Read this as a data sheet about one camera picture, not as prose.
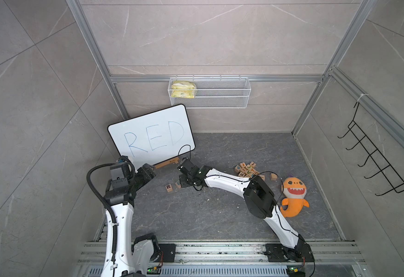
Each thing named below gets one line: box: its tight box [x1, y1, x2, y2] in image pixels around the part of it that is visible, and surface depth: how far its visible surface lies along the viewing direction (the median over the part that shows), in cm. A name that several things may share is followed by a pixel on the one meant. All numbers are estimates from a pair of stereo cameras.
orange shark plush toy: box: [279, 176, 310, 217], surface depth 86 cm
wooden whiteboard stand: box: [154, 156, 180, 170], surface depth 100 cm
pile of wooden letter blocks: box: [234, 161, 265, 181], surface depth 100 cm
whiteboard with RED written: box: [107, 104, 196, 167], surface depth 92 cm
